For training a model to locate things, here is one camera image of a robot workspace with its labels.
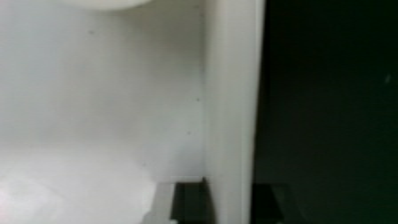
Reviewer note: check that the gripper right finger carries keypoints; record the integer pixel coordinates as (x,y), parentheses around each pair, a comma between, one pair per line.
(271,204)

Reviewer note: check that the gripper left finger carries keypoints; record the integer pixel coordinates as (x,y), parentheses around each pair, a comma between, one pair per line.
(184,205)

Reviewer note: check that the white square tabletop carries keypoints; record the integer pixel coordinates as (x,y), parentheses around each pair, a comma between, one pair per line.
(129,89)

